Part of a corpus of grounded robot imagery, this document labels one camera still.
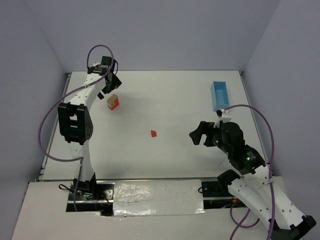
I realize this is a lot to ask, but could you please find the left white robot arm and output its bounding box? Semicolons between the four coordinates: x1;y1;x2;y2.
57;56;122;195

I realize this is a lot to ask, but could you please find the red cube with window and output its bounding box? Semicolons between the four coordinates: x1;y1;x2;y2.
108;105;117;111

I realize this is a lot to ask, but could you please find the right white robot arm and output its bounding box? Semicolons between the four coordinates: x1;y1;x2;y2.
189;121;317;240

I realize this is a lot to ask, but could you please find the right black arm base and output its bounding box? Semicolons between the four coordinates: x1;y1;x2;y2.
198;179;239;210

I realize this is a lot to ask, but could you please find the red cube block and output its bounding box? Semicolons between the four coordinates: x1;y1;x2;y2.
113;97;120;108

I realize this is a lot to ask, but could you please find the red wedge block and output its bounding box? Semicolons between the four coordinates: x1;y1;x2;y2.
150;130;157;137

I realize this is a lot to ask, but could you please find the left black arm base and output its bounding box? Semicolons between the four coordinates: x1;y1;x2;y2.
58;182;115;217

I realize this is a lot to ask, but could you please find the blue plastic box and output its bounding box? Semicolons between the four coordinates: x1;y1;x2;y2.
210;81;230;112

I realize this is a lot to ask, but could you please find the natural wood block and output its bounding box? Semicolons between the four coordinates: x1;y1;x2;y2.
107;94;118;106

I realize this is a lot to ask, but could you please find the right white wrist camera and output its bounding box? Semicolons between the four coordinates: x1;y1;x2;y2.
213;109;232;128

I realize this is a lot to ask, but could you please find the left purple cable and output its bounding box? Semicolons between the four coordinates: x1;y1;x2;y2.
37;44;118;212

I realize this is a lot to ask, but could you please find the silver foil tape sheet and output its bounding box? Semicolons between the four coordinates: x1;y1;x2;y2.
112;179;205;217

